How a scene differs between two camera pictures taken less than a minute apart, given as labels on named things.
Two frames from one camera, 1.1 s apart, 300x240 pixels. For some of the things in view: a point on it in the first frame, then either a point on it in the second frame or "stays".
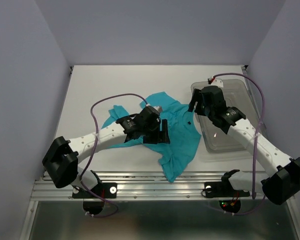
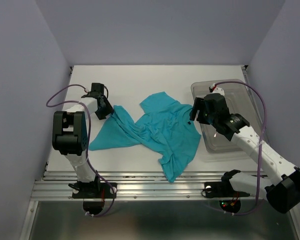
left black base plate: (103, 190) stays
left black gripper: (163, 137) -> (109, 109)
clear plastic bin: (238, 96) stays
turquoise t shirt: (183, 131) stays
